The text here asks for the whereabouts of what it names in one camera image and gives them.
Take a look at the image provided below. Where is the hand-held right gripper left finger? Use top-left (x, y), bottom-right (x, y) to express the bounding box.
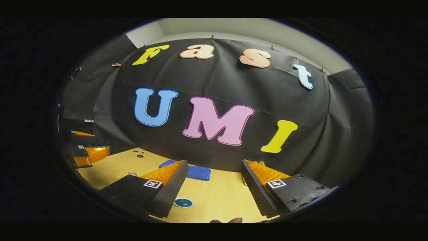
top-left (100, 160), bottom-right (189, 219)

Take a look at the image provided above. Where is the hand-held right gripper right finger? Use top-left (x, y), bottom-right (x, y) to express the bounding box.
top-left (241, 159), bottom-right (332, 218)

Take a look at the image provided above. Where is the blue folded towel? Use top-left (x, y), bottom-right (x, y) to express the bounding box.
top-left (158, 159), bottom-right (211, 181)

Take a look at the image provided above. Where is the black backdrop cloth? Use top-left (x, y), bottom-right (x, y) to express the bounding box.
top-left (59, 33), bottom-right (374, 188)

